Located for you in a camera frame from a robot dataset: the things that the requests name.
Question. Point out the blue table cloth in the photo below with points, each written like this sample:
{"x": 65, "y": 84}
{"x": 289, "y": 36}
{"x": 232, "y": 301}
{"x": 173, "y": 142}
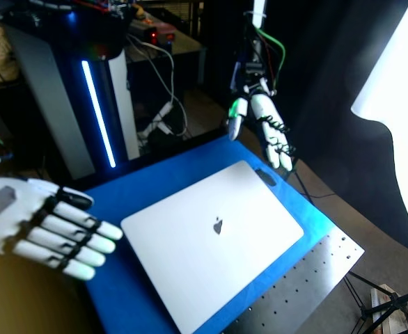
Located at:
{"x": 176, "y": 174}

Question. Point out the pale wooden block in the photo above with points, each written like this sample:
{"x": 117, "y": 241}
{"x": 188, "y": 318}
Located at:
{"x": 381, "y": 306}

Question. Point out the white power strip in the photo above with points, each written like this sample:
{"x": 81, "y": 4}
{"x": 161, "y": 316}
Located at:
{"x": 162, "y": 112}

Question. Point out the grey desk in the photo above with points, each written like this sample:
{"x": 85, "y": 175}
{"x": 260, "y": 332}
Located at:
{"x": 186, "y": 43}

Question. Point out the black box with red light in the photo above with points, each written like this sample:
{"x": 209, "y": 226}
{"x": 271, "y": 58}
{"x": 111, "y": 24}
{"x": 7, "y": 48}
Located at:
{"x": 151, "y": 36}

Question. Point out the small black flat object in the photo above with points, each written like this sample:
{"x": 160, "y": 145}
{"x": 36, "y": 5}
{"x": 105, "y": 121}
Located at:
{"x": 266, "y": 177}

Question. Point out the silver laptop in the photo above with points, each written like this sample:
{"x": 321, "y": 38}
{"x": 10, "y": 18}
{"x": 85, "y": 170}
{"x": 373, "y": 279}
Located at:
{"x": 190, "y": 243}

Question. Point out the bright white panel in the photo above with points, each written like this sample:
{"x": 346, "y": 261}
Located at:
{"x": 399, "y": 87}

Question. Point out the black tripod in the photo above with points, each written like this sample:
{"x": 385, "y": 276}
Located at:
{"x": 392, "y": 300}

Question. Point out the black column with blue light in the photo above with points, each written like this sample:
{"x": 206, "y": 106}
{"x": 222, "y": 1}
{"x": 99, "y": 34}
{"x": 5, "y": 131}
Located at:
{"x": 51, "y": 104}

